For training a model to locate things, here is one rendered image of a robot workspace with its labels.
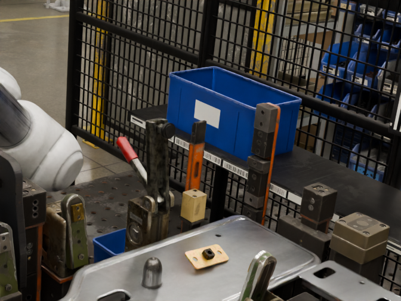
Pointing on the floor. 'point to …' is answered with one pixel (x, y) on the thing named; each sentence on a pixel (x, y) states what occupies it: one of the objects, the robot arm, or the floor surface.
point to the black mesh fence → (77, 6)
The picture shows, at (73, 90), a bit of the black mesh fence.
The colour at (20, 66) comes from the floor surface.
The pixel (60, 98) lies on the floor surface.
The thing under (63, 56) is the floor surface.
